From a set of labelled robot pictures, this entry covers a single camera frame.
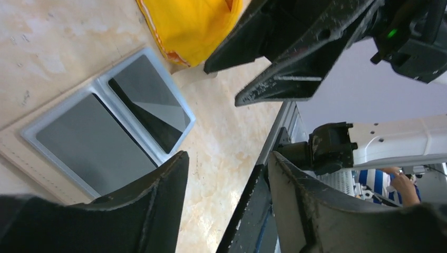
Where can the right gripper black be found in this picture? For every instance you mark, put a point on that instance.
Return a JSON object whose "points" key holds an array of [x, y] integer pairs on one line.
{"points": [[411, 37]]}

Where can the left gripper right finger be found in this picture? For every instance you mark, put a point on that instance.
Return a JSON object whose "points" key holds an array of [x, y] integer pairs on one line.
{"points": [[314, 217]]}

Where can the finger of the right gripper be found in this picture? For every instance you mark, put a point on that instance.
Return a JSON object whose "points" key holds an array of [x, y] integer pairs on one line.
{"points": [[298, 72], [266, 28]]}

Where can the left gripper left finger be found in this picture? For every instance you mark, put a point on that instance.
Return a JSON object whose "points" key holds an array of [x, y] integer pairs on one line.
{"points": [[143, 216]]}

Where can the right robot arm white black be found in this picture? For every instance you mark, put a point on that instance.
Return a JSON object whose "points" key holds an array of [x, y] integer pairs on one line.
{"points": [[335, 146]]}

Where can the yellow jacket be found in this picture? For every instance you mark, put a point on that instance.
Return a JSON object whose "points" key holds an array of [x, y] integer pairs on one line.
{"points": [[188, 31]]}

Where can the person in striped shirt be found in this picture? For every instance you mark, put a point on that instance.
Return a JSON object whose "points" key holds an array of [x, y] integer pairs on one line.
{"points": [[390, 184]]}

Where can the aluminium front rail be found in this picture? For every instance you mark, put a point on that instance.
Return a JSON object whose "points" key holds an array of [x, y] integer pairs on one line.
{"points": [[287, 128]]}

